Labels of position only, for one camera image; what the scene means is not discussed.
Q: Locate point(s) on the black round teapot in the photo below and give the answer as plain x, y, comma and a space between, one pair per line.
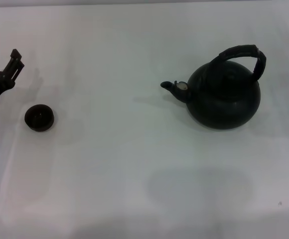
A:
224, 102

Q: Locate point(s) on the dark brown teacup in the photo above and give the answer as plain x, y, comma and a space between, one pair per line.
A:
39, 117

